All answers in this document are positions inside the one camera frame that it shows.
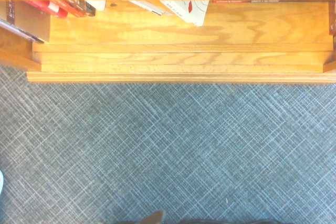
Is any white book with red lips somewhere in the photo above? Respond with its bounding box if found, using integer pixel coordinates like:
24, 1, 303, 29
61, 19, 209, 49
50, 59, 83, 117
159, 0, 211, 27

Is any thin white leaning book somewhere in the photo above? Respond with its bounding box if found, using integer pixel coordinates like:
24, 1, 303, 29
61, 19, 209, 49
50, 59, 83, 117
128, 0, 174, 16

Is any plain white book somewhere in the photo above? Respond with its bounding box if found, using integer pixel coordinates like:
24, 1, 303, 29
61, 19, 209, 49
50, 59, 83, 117
84, 0, 107, 12

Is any orange brown book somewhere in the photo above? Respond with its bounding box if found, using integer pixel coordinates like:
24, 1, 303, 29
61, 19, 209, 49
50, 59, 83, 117
51, 0, 89, 18

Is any dark flat-lying book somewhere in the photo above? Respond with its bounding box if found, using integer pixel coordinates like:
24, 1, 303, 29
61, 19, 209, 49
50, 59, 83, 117
212, 0, 336, 4

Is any brown hardcover book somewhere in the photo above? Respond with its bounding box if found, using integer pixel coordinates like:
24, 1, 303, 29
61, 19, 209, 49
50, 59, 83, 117
5, 0, 51, 43

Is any grey purple-edged book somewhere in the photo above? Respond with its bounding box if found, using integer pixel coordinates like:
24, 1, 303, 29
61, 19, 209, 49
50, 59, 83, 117
0, 18, 45, 45

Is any wooden bookshelf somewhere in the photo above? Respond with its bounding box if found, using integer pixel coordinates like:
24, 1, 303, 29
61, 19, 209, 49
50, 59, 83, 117
0, 0, 336, 85

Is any dark brown wooden table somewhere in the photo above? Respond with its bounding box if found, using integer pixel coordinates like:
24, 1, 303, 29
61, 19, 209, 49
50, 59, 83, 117
141, 209, 165, 224

